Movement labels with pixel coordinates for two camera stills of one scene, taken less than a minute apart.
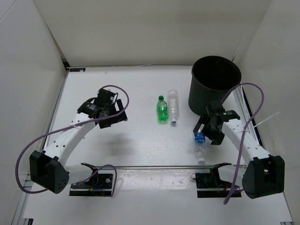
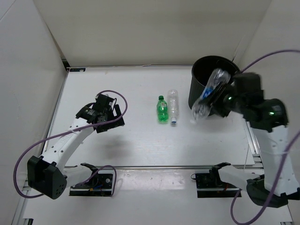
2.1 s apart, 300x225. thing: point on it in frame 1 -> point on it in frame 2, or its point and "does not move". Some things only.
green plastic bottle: [161, 106] does not move
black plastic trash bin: [212, 78] does not move
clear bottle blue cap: [173, 105] does not move
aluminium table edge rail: [163, 167] does not move
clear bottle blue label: [199, 138] -> [202, 108]
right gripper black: [216, 138] -> [216, 108]
